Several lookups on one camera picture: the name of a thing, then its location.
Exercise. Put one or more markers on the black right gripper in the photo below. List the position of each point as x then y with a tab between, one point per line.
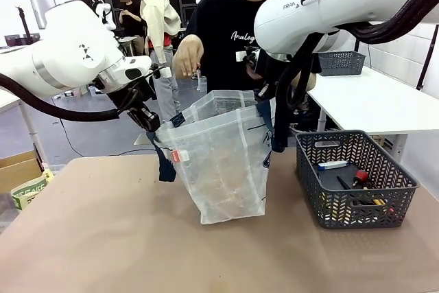
269	70

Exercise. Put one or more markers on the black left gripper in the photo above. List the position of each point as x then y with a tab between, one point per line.
135	95

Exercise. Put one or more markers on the small clear packaged item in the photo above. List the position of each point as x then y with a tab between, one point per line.
201	82

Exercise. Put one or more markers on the grey plastic lattice basket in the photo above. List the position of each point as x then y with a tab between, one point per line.
356	183
341	63

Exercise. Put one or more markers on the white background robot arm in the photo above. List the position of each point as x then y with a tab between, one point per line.
108	11

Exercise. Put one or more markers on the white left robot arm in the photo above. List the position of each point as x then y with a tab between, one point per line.
68	49

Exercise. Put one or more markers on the person's left forearm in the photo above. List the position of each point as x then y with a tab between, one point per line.
307	83

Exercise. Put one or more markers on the person's left hand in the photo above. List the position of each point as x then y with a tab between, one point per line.
251	71

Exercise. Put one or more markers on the person's right hand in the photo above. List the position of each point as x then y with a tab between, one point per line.
188	56

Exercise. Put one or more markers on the metal floor plate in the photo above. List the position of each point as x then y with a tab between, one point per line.
142	140

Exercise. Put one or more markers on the person in black t-shirt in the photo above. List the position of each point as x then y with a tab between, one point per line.
223	25

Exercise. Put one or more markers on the white and blue tube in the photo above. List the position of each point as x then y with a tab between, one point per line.
331	165

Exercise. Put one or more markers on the mannequin with beige jacket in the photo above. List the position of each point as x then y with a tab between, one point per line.
159	22

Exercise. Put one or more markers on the background person in black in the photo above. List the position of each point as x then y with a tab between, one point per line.
132	18

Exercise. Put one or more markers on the white side table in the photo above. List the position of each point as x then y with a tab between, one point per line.
370	101

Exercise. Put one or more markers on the white height-adjustable table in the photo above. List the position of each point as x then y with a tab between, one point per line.
29	125

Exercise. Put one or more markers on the black hand tool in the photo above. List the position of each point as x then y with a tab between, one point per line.
343	182

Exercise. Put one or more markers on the green and white carton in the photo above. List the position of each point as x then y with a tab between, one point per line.
29	191

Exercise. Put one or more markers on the brown cardboard box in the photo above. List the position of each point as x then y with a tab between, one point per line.
17	169

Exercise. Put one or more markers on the yellow and black tool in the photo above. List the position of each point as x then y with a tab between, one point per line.
372	202

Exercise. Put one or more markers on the black tripod stand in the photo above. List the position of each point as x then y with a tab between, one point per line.
427	56
23	22

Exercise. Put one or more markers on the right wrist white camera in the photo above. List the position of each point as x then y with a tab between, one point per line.
241	56

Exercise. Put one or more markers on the wrist white camera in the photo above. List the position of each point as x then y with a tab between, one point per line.
165	72
241	56

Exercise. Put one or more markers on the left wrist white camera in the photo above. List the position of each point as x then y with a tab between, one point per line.
165	72

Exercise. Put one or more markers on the grey wall panel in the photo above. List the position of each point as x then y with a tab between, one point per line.
39	8

